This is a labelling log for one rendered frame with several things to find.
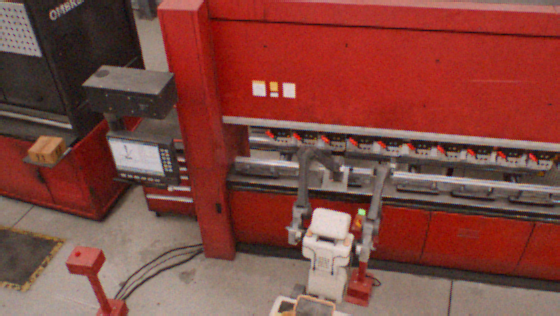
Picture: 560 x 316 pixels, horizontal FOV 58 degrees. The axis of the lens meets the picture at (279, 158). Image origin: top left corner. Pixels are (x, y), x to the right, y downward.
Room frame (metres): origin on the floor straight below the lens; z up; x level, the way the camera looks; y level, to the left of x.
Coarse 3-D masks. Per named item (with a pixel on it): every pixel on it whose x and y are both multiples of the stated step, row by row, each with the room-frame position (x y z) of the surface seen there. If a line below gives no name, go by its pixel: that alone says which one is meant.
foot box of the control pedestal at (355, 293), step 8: (352, 272) 2.58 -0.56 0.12; (352, 280) 2.50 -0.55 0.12; (368, 280) 2.49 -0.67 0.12; (352, 288) 2.42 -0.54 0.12; (360, 288) 2.42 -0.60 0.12; (368, 288) 2.41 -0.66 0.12; (344, 296) 2.43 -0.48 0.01; (352, 296) 2.42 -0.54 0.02; (360, 296) 2.40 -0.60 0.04; (368, 296) 2.37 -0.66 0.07; (360, 304) 2.34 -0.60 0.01; (368, 304) 2.34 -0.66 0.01
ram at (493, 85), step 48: (240, 48) 3.00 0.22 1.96; (288, 48) 2.94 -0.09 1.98; (336, 48) 2.87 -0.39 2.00; (384, 48) 2.81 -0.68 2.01; (432, 48) 2.75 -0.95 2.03; (480, 48) 2.69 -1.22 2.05; (528, 48) 2.64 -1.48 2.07; (240, 96) 3.01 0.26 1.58; (336, 96) 2.87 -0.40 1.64; (384, 96) 2.80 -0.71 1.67; (432, 96) 2.74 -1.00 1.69; (480, 96) 2.68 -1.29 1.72; (528, 96) 2.62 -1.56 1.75
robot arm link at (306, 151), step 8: (304, 152) 2.37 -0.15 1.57; (312, 152) 2.39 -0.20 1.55; (304, 160) 2.33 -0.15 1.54; (304, 168) 2.31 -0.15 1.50; (304, 176) 2.29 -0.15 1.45; (304, 184) 2.26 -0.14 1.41; (304, 192) 2.24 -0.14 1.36; (304, 200) 2.21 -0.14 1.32; (304, 208) 2.19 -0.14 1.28; (304, 216) 2.15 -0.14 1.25
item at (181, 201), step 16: (176, 112) 3.73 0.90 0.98; (144, 128) 3.51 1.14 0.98; (160, 128) 3.50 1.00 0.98; (176, 128) 3.49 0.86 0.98; (144, 192) 3.38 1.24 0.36; (160, 192) 3.35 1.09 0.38; (176, 192) 3.32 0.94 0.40; (192, 192) 3.29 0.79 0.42; (160, 208) 3.36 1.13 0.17; (176, 208) 3.33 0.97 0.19; (192, 208) 3.29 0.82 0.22
